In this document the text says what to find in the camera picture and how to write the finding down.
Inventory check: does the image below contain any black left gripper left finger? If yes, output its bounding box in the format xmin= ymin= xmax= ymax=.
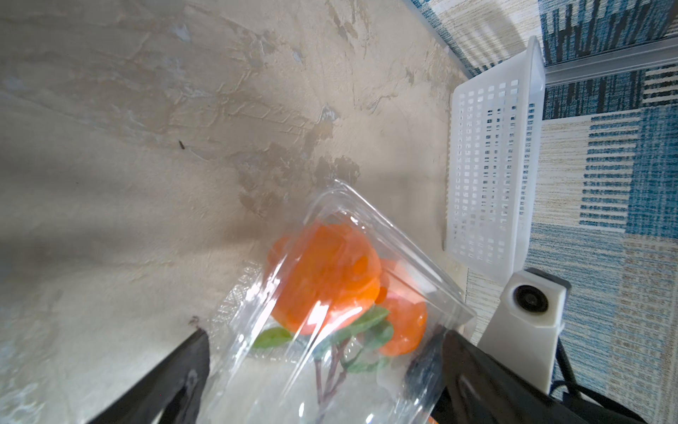
xmin=91 ymin=329 xmax=210 ymax=423

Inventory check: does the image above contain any orange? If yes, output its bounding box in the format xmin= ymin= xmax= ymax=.
xmin=375 ymin=259 xmax=427 ymax=357
xmin=265 ymin=224 xmax=381 ymax=336

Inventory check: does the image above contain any clear clamshell container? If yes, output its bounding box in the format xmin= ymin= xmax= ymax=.
xmin=199 ymin=180 xmax=476 ymax=423

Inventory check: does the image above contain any white plastic perforated basket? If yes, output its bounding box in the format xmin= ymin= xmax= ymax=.
xmin=443 ymin=36 xmax=546 ymax=284

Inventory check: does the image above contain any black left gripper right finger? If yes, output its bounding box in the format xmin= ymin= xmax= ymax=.
xmin=441 ymin=330 xmax=584 ymax=423

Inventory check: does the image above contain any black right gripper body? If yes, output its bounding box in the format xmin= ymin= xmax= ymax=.
xmin=549 ymin=381 xmax=646 ymax=423

